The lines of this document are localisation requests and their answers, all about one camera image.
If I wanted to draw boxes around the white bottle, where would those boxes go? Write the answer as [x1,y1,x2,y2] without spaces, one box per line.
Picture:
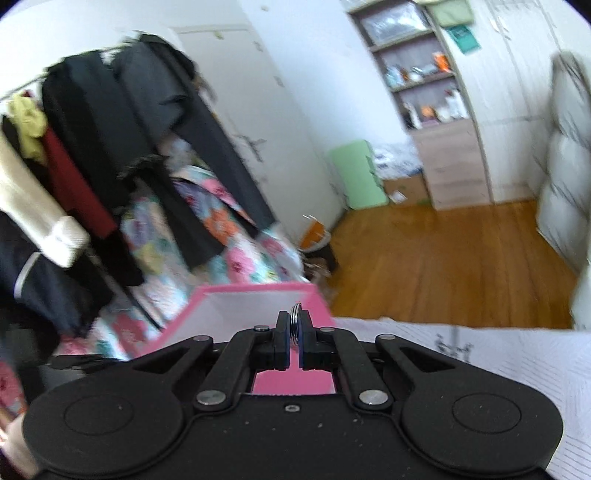
[445,90,465,121]

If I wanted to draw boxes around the grey puffer jacket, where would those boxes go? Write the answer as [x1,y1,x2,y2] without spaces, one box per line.
[536,51,591,331]

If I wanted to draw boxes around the yellow-green garment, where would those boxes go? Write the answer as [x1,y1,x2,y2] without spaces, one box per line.
[7,92,49,160]

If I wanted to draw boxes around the green folding table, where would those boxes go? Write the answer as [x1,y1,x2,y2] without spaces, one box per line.
[329,140,390,211]

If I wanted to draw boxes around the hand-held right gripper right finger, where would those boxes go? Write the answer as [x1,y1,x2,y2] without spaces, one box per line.
[300,310,456,410]

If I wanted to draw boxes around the black garment with furry cuff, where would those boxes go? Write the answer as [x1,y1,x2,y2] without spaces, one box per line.
[117,154,225,269]

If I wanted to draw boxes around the light wooden wardrobe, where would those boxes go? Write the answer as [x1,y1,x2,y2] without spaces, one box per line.
[425,0,591,205]

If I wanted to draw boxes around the brown cardboard box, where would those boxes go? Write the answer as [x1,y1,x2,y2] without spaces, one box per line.
[383,173,433,206]

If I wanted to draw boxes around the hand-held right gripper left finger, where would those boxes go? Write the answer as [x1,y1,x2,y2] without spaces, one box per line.
[134,312,292,412]

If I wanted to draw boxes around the wooden shelf unit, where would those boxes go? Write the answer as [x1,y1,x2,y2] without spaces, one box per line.
[346,0,496,211]

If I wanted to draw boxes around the red hanging garment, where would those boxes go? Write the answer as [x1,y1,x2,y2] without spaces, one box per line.
[44,129,117,239]

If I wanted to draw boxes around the dark grey hanging coat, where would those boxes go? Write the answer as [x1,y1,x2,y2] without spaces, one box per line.
[113,34,279,232]

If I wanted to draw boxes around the navy jacket with white stripe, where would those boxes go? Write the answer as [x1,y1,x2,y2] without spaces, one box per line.
[0,217,116,339]

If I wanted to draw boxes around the white patterned bed sheet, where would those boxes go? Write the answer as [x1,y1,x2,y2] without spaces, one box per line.
[332,316,591,480]

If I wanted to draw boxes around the white door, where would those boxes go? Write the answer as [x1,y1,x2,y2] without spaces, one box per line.
[173,28,348,223]

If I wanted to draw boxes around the metal key ring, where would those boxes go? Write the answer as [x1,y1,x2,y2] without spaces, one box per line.
[289,302,305,346]

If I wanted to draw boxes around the black hanging coat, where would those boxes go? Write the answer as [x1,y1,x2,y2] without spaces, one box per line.
[41,53,149,288]

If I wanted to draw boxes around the white plastic package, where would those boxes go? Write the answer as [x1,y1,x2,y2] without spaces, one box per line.
[372,138,424,179]

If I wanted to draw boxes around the white fuzzy garment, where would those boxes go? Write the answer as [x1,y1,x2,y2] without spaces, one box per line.
[0,120,91,269]

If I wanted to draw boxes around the pink cardboard box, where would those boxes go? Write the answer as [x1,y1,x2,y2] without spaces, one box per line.
[131,282,339,396]

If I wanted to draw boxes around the floral quilt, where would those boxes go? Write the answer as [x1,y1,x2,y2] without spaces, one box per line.
[60,164,311,361]

